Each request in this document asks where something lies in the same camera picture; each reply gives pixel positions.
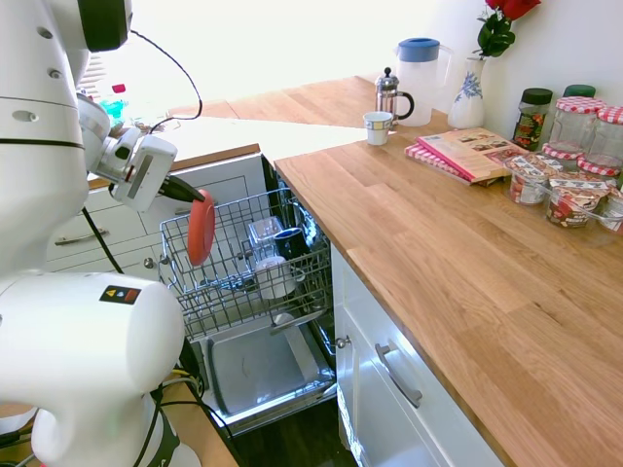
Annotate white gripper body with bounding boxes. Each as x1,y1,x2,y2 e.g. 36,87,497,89
113,135,178,213

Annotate orange round plate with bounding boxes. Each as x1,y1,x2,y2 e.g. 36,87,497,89
186,188,217,268

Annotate stainless dishwasher door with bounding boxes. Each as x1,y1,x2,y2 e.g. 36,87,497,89
198,318,340,438

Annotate white drawer cabinet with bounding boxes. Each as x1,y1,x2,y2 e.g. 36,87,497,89
46,143,270,289

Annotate clear glass container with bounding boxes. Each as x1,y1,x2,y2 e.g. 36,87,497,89
247,216,286,262

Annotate dark blue mug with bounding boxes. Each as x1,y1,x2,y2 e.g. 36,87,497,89
273,226,313,265

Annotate white cup in rack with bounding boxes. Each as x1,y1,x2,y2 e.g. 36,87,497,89
253,255,308,301

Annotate white patterned cup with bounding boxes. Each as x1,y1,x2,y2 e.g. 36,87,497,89
362,110,394,147

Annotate glass French press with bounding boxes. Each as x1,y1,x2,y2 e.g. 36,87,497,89
374,66,417,127

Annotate red checked book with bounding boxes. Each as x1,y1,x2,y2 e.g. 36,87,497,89
403,140,507,189

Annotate plastic pitcher with blue lid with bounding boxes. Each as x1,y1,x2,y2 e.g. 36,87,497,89
393,37,456,128

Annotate pink cookbook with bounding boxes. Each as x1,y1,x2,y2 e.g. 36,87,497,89
415,126,531,187

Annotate white vase with blue print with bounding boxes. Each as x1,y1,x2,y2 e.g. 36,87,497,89
447,56,488,130

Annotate white kitchen cabinet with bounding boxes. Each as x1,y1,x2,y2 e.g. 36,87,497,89
329,241,510,467

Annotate clear plastic snack cup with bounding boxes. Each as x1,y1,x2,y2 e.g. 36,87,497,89
502,154,564,207
544,175,616,231
598,186,623,235

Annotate red roses with leaves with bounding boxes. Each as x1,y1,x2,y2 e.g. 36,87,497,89
473,0,542,61

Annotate coffee jar with black lid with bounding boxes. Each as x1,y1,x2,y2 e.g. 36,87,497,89
511,87,554,152

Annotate small jar red checked lid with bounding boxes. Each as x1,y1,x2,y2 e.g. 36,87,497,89
540,142,581,162
575,155,623,178

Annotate glass jar red checked lid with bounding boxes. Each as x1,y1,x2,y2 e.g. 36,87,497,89
548,95,605,155
585,105,623,169

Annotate jar with green lid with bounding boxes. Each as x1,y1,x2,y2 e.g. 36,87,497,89
563,83,598,101

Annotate black power cable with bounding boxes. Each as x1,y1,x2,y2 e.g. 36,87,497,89
81,205,125,275

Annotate silver drawer handle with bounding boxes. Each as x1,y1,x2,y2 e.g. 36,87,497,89
54,228,110,247

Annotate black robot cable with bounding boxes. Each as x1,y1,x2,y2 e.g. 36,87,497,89
128,29,203,135

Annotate wire dishwasher rack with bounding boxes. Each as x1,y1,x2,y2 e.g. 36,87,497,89
158,188,333,343

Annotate silver cabinet bar handle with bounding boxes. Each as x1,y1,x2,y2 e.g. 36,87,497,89
374,341,424,410

